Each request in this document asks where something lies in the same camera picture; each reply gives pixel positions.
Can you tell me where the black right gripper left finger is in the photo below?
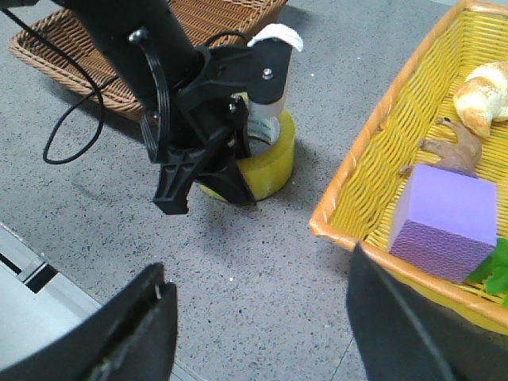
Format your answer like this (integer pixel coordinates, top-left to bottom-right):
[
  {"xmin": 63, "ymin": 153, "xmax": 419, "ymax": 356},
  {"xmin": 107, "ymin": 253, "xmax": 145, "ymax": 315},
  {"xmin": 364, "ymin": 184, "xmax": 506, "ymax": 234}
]
[{"xmin": 1, "ymin": 263, "xmax": 178, "ymax": 380}]

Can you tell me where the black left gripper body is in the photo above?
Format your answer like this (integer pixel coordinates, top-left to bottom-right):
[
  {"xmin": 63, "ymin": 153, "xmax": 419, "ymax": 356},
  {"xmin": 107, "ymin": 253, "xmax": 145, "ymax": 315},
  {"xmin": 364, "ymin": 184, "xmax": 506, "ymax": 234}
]
[{"xmin": 139, "ymin": 39, "xmax": 294, "ymax": 171}]

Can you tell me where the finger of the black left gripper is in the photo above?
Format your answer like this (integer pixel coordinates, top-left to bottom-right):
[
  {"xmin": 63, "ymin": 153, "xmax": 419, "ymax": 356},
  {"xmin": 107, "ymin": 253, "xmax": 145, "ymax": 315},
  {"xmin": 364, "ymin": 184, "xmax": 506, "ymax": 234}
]
[
  {"xmin": 153, "ymin": 149, "xmax": 206, "ymax": 215},
  {"xmin": 194, "ymin": 150, "xmax": 256, "ymax": 206}
]

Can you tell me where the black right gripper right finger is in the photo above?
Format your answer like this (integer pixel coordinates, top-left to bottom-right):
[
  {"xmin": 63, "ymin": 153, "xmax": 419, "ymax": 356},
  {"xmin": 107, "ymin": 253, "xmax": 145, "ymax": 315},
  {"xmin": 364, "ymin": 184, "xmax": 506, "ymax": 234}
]
[{"xmin": 346, "ymin": 244, "xmax": 507, "ymax": 380}]

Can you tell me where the yellow tape roll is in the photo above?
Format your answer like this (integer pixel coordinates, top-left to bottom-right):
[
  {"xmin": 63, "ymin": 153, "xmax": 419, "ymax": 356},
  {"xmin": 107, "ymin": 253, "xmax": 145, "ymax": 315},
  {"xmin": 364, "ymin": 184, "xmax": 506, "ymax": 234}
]
[{"xmin": 198, "ymin": 93, "xmax": 296, "ymax": 202}]

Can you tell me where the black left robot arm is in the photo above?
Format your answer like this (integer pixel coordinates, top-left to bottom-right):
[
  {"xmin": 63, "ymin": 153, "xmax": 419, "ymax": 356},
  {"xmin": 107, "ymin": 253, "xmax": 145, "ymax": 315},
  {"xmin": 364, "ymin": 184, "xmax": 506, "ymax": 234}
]
[{"xmin": 63, "ymin": 1, "xmax": 292, "ymax": 214}]

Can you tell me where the green leafy toy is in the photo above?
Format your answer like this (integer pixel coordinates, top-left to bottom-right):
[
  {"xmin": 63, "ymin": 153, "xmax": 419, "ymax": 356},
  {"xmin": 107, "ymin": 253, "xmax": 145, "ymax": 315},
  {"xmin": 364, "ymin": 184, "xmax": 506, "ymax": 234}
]
[{"xmin": 467, "ymin": 237, "xmax": 507, "ymax": 307}]

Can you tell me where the purple foam block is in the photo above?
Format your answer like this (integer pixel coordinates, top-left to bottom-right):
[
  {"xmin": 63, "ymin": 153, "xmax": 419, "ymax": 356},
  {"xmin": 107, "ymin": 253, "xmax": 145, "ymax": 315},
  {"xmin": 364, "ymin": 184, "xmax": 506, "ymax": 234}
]
[{"xmin": 388, "ymin": 164, "xmax": 497, "ymax": 284}]

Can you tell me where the yellow wicker basket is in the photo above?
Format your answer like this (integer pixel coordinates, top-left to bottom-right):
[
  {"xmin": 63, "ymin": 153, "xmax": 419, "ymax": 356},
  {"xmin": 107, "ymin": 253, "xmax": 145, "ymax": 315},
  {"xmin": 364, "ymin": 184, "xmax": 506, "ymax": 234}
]
[{"xmin": 310, "ymin": 1, "xmax": 507, "ymax": 334}]

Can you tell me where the brown wicker basket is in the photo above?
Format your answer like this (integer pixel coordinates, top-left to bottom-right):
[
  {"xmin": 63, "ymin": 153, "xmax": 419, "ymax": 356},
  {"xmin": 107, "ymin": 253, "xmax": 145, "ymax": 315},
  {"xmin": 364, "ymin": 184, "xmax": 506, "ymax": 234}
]
[{"xmin": 8, "ymin": 0, "xmax": 289, "ymax": 122}]

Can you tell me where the croissant bread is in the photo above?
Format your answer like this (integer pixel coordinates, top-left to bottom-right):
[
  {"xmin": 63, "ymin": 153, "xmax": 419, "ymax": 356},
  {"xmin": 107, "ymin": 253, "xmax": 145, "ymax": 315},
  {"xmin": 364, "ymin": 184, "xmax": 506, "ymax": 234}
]
[{"xmin": 453, "ymin": 61, "xmax": 507, "ymax": 138}]

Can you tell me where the black cable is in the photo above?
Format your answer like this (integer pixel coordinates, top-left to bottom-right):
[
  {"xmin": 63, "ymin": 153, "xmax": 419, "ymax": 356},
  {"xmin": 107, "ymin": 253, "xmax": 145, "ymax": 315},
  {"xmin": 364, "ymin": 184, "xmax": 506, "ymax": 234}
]
[{"xmin": 0, "ymin": 7, "xmax": 120, "ymax": 165}]

